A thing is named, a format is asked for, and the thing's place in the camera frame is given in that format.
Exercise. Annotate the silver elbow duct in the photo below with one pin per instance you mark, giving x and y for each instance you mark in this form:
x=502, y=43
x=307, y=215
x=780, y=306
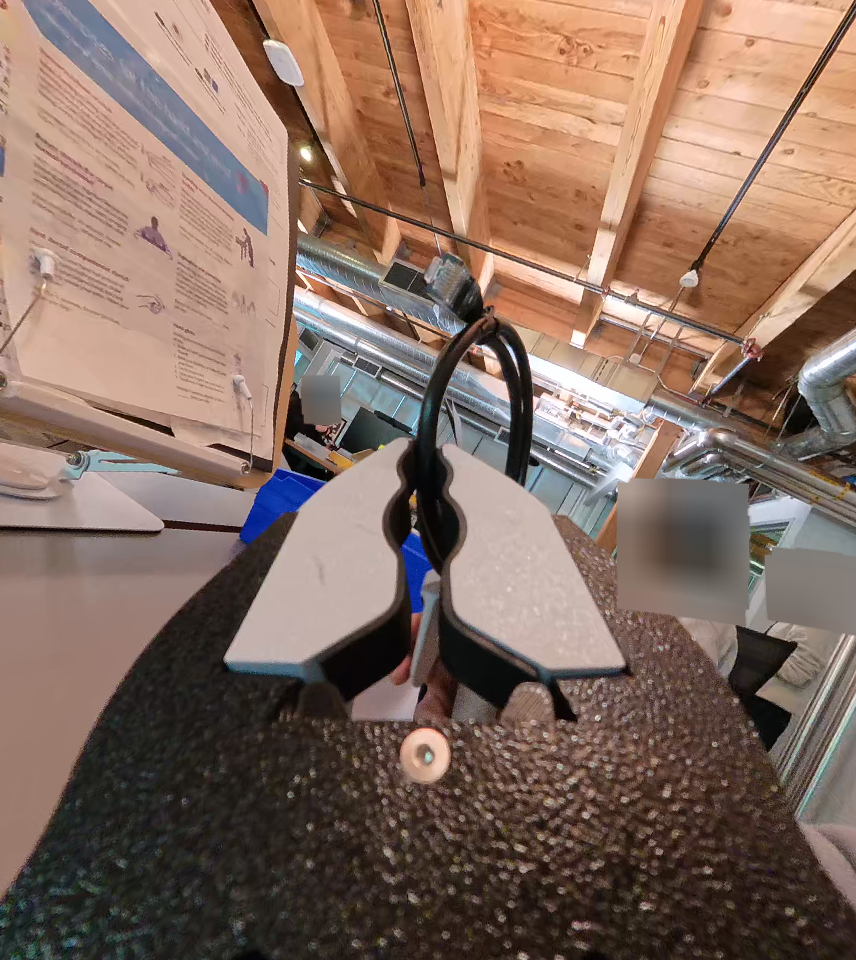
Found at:
x=825, y=390

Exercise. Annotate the black monitor screen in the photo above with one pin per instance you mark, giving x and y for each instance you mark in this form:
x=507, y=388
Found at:
x=368, y=427

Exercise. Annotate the black ceiling pipe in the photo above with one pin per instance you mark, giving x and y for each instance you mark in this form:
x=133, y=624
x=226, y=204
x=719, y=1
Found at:
x=368, y=204

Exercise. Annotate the silver horizontal pipe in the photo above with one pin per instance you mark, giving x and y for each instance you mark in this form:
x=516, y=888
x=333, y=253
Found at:
x=773, y=469

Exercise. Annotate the instruction sheet on stand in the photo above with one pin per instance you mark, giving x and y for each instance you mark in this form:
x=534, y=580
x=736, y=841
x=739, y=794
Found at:
x=98, y=427

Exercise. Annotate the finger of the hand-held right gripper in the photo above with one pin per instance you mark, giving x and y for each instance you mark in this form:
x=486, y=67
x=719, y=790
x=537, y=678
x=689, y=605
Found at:
x=426, y=630

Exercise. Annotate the white ceiling sensor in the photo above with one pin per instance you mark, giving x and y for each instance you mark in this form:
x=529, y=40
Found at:
x=284, y=64

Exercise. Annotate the chrome metal pole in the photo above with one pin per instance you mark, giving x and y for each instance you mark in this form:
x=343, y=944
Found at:
x=848, y=675

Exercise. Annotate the long silver ventilation duct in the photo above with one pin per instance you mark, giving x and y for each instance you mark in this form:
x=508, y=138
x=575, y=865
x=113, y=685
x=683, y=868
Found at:
x=338, y=259

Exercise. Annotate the blue storage bin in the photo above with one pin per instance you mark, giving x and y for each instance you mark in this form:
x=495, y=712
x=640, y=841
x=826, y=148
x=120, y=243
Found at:
x=278, y=502

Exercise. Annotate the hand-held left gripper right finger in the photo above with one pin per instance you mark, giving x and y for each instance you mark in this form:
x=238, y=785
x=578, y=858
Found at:
x=533, y=592

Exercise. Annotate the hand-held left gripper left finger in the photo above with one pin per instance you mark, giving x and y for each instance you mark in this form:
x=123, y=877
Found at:
x=323, y=585

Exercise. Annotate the grey desk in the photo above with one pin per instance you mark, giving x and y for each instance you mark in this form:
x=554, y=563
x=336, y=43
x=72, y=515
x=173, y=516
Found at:
x=38, y=675

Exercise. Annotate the printed instruction sheet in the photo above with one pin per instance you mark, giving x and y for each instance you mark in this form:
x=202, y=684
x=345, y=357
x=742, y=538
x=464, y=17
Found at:
x=135, y=225

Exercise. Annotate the person's right hand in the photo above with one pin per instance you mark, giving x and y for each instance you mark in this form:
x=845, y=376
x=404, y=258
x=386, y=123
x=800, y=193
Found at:
x=437, y=701

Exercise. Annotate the white pendant lamp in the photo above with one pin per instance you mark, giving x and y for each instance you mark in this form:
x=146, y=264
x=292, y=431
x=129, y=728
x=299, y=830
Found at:
x=689, y=279

